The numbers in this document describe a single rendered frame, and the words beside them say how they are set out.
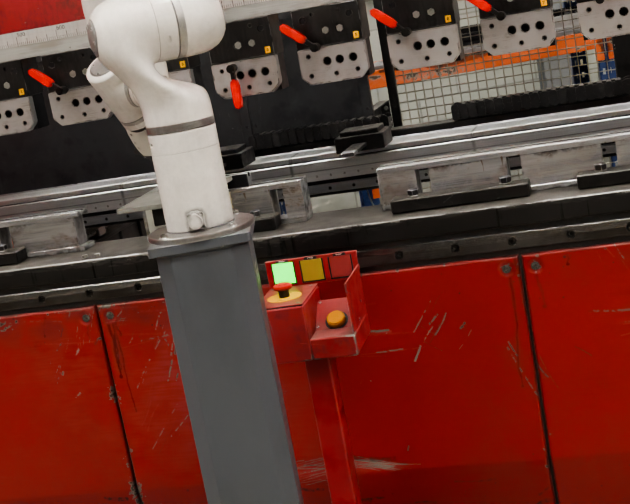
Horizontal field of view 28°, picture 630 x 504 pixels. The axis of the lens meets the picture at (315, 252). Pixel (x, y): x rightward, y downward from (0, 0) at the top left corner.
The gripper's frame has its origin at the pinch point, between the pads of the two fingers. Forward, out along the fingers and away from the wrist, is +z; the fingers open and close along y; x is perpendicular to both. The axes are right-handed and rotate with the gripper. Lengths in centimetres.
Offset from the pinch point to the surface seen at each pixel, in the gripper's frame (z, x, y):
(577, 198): 23, 3, -84
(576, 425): 60, 35, -77
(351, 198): 334, -266, 141
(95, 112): -7.8, -11.8, 20.6
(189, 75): -8.6, -17.9, -3.2
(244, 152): 24.5, -23.5, 0.5
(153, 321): 23.6, 25.5, 11.6
